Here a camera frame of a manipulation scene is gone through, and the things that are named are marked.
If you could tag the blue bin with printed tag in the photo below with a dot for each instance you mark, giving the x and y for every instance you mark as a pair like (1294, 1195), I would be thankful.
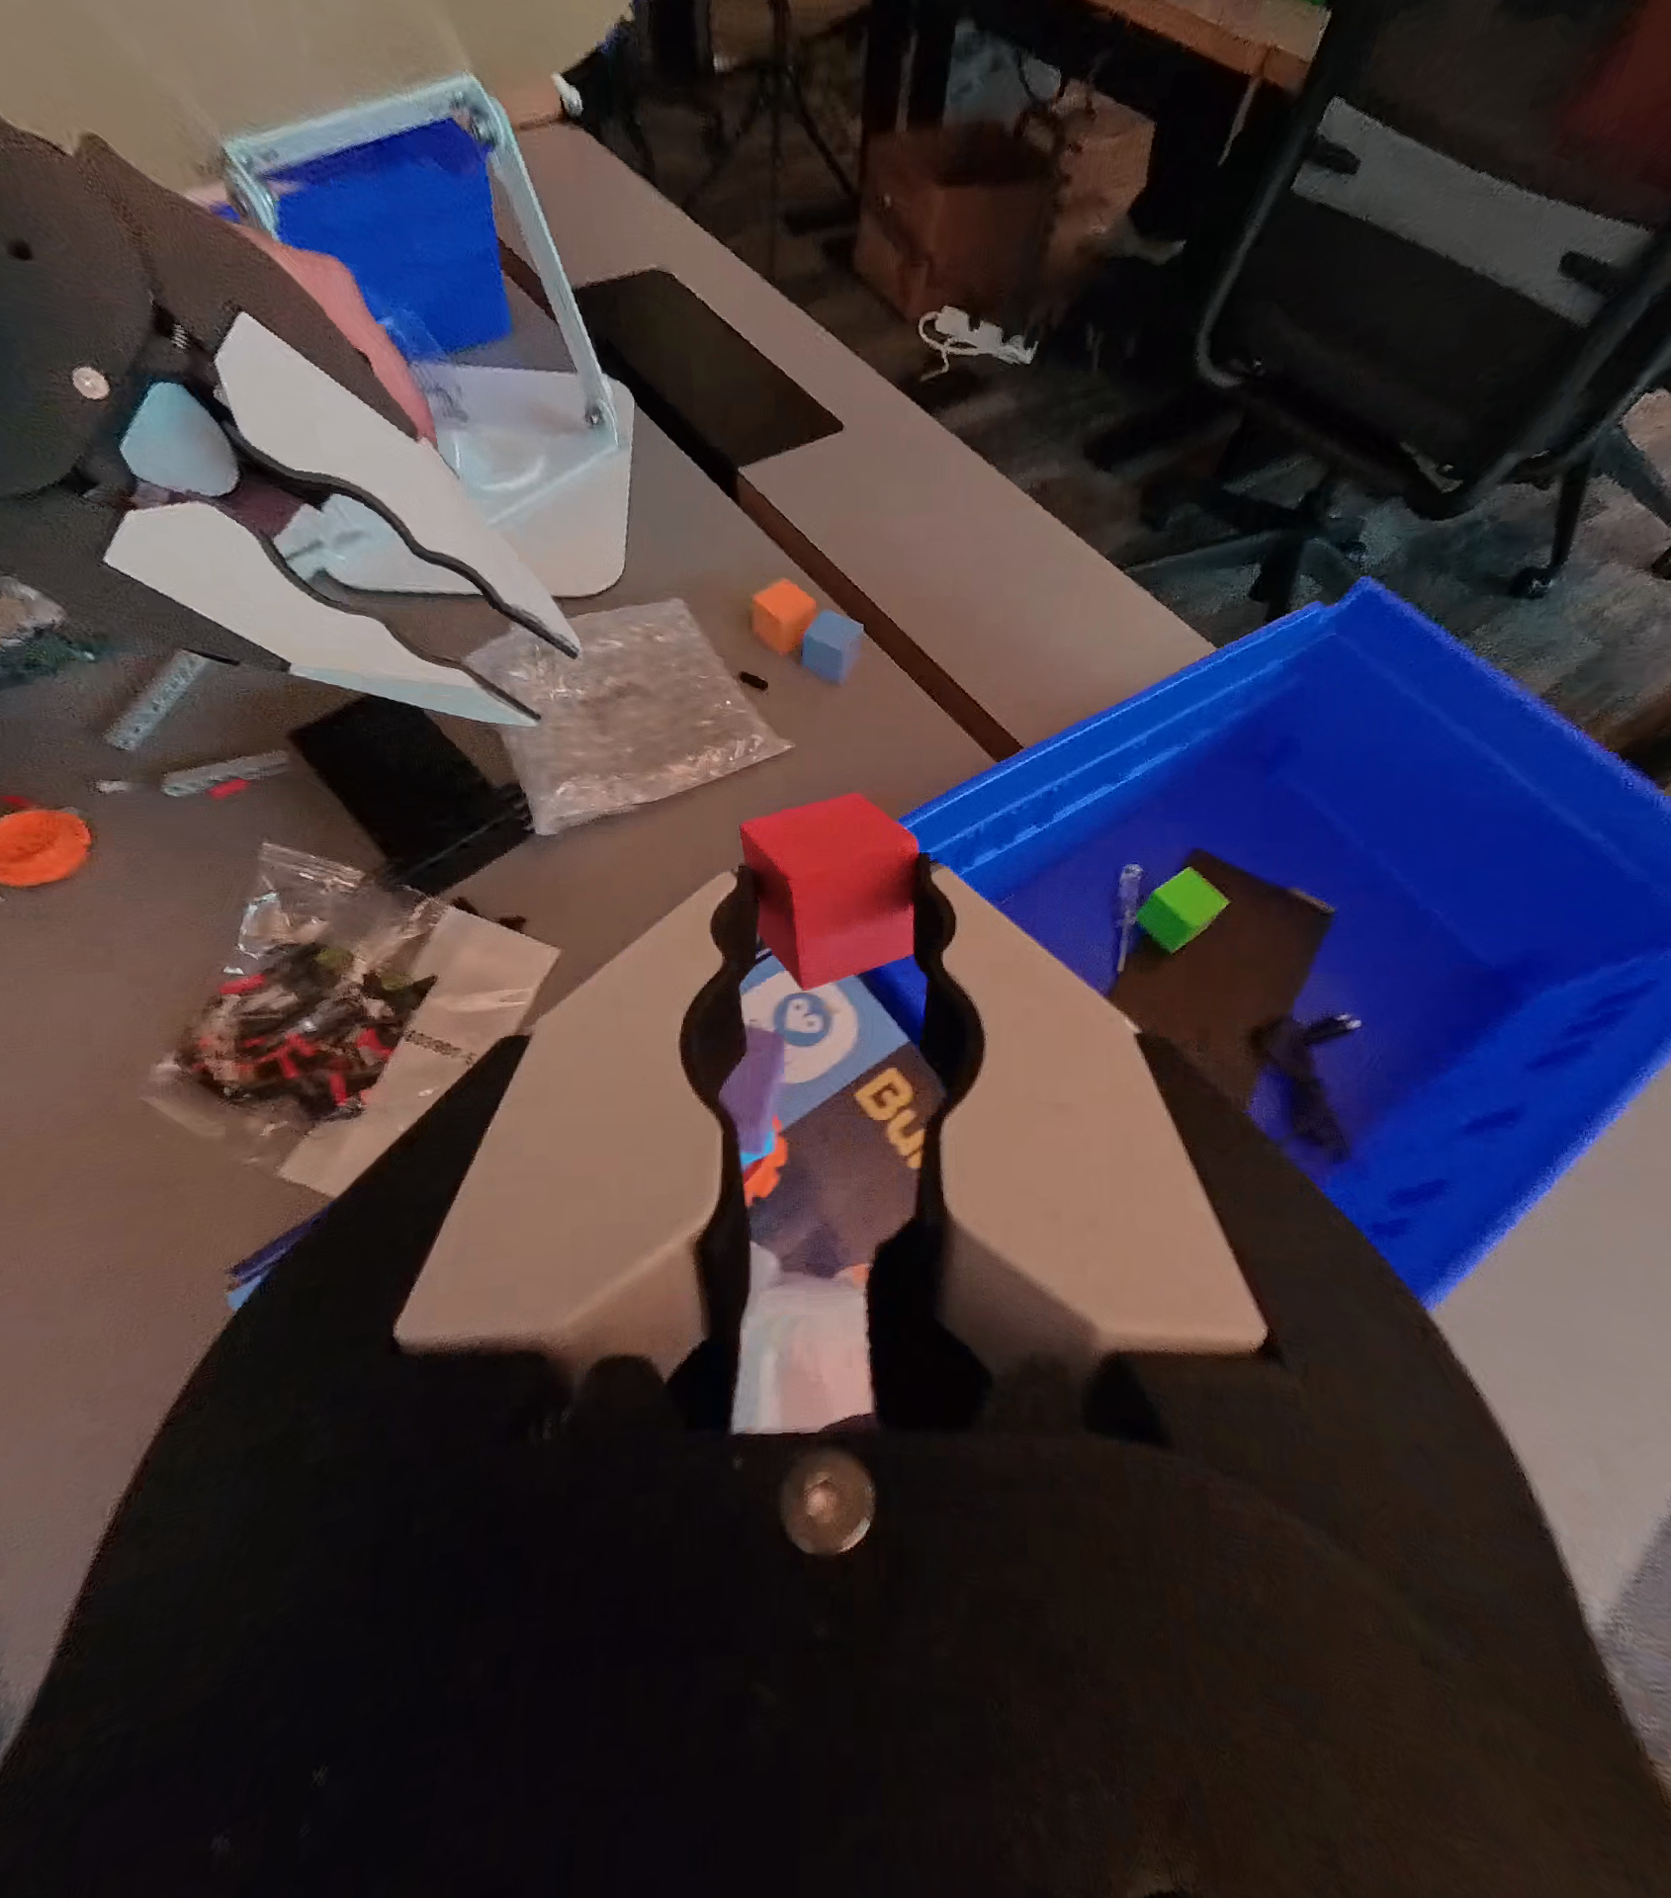
(391, 222)

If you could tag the brown paper bag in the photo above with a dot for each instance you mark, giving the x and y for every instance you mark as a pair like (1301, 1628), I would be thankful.
(953, 222)

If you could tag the green wooden cube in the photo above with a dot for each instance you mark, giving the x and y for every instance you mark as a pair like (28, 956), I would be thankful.
(1181, 909)

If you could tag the black perforated plastic block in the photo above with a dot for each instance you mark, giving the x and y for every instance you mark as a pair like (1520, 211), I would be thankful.
(391, 786)

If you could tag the flat black rectangular panel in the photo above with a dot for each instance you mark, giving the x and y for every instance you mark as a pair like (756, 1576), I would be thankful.
(1221, 994)

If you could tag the large orange plastic gear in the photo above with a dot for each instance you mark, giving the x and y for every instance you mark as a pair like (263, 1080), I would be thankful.
(32, 849)

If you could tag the red wooden cube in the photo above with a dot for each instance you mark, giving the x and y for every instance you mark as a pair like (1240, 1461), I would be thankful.
(837, 889)

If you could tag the clear bag with white flap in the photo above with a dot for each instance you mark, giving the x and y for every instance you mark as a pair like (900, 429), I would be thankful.
(804, 1349)

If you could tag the flat grey plastic beam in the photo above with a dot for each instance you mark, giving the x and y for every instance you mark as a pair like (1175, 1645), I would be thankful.
(227, 772)

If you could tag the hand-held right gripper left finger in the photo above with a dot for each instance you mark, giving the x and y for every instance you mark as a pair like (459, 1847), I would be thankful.
(554, 1185)

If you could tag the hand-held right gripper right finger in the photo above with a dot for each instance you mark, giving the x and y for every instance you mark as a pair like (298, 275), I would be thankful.
(1103, 1185)

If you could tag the black office chair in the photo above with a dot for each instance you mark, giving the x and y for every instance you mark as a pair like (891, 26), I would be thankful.
(1370, 340)

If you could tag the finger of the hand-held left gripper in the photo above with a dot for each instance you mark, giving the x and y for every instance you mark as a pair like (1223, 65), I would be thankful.
(227, 579)
(362, 444)

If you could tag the long wooden desk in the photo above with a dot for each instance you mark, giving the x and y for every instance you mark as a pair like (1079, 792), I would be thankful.
(1193, 29)

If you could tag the person's left hand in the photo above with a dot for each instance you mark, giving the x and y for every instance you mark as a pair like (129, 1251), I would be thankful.
(348, 319)

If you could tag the clear bubble wrap sheet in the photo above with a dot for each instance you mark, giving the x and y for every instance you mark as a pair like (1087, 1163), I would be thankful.
(628, 711)

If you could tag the dark blue cardboard kit box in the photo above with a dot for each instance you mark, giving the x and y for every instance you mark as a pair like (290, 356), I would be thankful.
(837, 1171)

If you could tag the blue wooden cube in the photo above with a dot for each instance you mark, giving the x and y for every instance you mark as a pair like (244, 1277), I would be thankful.
(832, 648)

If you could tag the blue plastic storage bin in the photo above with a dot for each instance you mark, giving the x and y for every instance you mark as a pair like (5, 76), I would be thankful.
(1517, 889)

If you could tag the orange wooden cube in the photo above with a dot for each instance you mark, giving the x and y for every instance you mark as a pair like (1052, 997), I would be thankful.
(784, 615)

